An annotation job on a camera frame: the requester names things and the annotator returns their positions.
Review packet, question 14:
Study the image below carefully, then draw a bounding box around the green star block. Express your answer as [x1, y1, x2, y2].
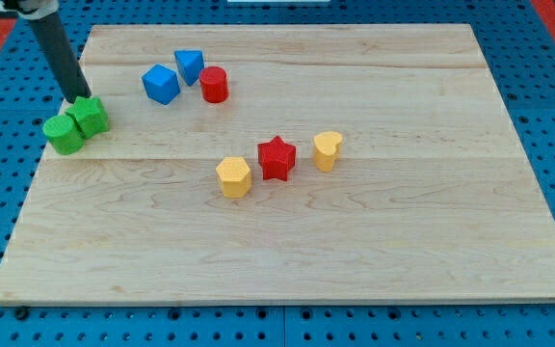
[65, 96, 110, 140]

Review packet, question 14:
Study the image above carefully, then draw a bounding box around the blue cube block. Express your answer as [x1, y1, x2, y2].
[142, 65, 180, 105]

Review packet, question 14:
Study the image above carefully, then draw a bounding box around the green cylinder block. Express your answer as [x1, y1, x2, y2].
[42, 115, 84, 155]

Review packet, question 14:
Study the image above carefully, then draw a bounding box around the red cylinder block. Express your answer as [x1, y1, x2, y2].
[198, 66, 229, 103]

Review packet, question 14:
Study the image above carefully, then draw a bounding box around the yellow heart block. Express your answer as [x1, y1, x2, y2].
[313, 131, 343, 173]

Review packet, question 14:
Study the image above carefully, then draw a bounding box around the light wooden board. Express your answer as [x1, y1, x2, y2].
[0, 24, 555, 307]

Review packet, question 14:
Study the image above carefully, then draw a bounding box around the yellow hexagon block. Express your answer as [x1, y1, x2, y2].
[216, 157, 251, 199]

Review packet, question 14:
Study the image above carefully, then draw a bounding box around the blue triangular prism block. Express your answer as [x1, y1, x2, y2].
[174, 50, 205, 86]

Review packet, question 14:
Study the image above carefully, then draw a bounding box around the red star block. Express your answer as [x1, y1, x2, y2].
[257, 136, 296, 181]

